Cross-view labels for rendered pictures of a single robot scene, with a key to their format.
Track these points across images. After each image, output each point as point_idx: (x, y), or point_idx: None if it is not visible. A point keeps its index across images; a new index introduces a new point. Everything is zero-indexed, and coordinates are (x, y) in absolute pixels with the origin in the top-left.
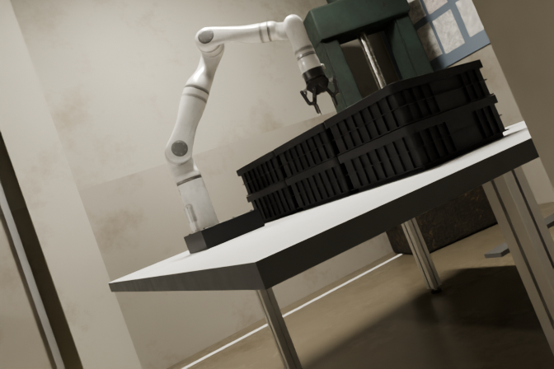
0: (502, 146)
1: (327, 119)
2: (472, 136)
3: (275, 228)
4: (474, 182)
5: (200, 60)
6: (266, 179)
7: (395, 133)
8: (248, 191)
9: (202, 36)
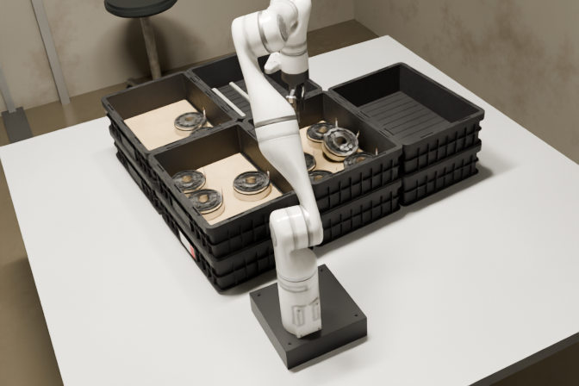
0: (528, 151)
1: (415, 142)
2: None
3: (483, 264)
4: None
5: (249, 64)
6: None
7: (472, 150)
8: (221, 252)
9: (282, 29)
